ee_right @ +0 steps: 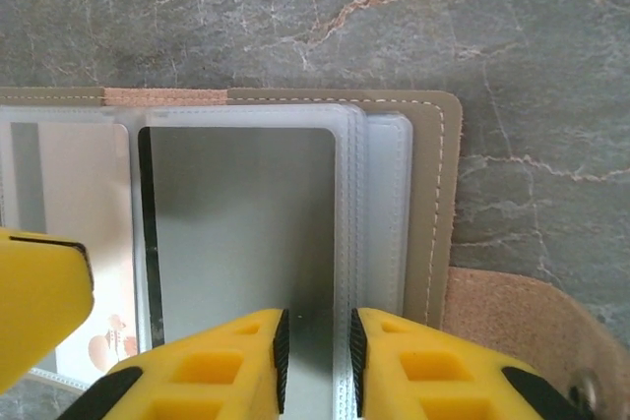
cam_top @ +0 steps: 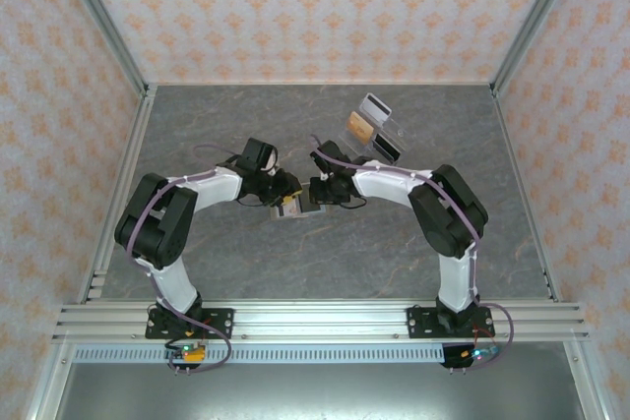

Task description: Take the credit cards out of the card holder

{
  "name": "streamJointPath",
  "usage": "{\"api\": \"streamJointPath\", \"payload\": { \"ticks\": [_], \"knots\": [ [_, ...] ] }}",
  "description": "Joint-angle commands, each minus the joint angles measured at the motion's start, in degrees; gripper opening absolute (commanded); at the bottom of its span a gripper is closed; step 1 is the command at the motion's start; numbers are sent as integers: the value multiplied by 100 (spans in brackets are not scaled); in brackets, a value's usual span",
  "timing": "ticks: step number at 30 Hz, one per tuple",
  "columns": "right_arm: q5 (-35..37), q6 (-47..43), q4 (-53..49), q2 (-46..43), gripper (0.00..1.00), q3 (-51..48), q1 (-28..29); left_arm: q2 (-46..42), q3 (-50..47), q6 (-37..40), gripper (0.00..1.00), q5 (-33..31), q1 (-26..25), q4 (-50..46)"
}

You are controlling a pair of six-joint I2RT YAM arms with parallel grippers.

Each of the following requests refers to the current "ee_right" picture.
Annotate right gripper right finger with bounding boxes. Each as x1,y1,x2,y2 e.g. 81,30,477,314
349,306,588,420

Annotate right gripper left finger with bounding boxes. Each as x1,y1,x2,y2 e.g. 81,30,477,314
84,307,292,420

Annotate silver grey card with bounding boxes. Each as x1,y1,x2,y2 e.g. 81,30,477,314
137,125,342,420

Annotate taupe leather card holder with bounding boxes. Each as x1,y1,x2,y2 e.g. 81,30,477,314
0,87,623,420

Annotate white card with magnetic stripe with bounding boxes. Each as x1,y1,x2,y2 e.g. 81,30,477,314
0,120,140,378

